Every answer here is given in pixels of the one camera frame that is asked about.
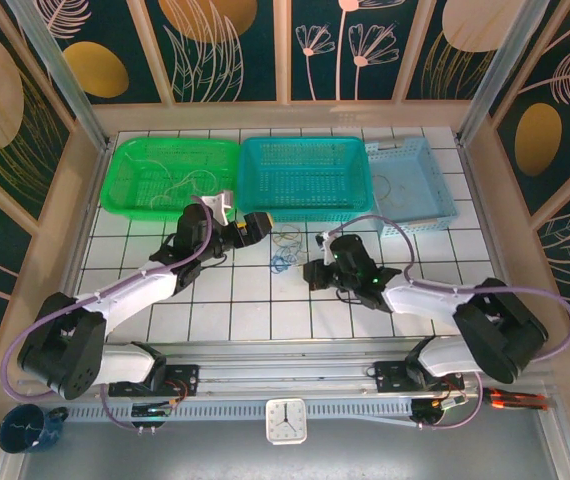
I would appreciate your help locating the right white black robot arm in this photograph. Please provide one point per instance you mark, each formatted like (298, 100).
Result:
(500, 330)

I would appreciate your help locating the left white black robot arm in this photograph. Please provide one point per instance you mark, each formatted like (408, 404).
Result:
(130, 300)

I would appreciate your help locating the green plastic basket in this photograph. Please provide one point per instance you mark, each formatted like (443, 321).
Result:
(130, 200)

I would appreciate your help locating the teal plastic basket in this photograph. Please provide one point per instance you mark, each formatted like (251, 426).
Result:
(315, 170)

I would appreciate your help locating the light blue plastic basket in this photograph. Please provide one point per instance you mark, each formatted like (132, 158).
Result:
(415, 165)

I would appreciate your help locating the white square clock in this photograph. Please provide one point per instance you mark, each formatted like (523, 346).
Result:
(286, 421)

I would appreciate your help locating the black connector module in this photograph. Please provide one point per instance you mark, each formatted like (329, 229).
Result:
(427, 412)
(151, 411)

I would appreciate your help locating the orange black hand tool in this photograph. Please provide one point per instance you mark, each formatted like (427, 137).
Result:
(512, 400)

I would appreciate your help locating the dark blue mug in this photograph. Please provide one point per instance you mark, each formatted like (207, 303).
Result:
(20, 432)

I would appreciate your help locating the aluminium rail base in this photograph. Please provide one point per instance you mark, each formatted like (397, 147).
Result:
(285, 372)

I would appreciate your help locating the aluminium frame post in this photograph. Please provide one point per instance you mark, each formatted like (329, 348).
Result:
(499, 75)
(62, 75)

